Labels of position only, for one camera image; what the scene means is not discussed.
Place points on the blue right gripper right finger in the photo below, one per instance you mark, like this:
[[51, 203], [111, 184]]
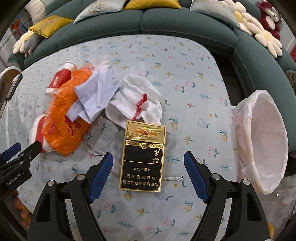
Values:
[[197, 173]]

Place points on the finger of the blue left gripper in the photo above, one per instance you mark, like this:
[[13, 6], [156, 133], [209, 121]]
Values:
[[10, 152]]

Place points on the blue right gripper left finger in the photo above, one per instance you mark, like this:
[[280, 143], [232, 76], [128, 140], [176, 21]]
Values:
[[98, 175]]

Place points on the black gold cigarette box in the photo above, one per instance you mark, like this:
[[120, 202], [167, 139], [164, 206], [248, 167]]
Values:
[[142, 157]]

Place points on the orange plastic bag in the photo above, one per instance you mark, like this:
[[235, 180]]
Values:
[[63, 135]]

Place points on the white paper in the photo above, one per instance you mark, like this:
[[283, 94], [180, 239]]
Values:
[[95, 93]]

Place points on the white sock with red tie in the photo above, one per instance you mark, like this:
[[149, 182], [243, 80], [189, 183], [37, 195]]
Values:
[[136, 99]]

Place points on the white lined trash bin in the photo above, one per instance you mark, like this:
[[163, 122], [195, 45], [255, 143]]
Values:
[[261, 141]]

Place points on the small silver foil wrapper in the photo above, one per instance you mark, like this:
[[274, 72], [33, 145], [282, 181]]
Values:
[[174, 178]]

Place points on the yellow trousers of operator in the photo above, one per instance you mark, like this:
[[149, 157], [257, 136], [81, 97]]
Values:
[[24, 213]]

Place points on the black remote on table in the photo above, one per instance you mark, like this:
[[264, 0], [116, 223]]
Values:
[[13, 87]]

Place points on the wooden round chair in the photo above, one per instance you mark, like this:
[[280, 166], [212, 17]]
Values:
[[7, 76]]

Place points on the grey white plush toy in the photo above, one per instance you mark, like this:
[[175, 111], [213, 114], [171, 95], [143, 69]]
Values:
[[27, 43]]

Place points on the dark green sectional sofa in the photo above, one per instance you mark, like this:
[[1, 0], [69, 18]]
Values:
[[255, 66]]

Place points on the yellow cushion left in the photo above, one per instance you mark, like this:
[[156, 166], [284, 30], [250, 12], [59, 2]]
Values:
[[48, 26]]

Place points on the yellow cushion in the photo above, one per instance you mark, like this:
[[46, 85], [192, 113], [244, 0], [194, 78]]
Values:
[[48, 26], [145, 4]]

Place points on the white plush toy standing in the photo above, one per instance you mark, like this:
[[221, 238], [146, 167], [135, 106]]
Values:
[[36, 9]]

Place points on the white daisy cushion lower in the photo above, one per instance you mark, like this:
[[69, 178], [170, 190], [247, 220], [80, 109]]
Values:
[[272, 44]]

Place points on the white daisy cushion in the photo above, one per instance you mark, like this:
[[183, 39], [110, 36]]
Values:
[[272, 44], [247, 22]]

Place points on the white daisy cushion upper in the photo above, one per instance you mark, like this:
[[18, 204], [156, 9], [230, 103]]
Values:
[[247, 22]]

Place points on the grey embroidered cushion left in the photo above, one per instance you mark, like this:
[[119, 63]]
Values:
[[99, 8]]

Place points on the grey embroidered cushion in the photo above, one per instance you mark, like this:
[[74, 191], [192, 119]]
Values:
[[99, 8], [219, 10]]

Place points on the grey embroidered cushion right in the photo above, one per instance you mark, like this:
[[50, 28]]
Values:
[[219, 10]]

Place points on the yellow cushion centre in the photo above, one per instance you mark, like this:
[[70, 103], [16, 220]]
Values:
[[145, 4]]

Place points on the red white plush monkey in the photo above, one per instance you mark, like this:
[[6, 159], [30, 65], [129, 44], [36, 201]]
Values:
[[270, 18]]

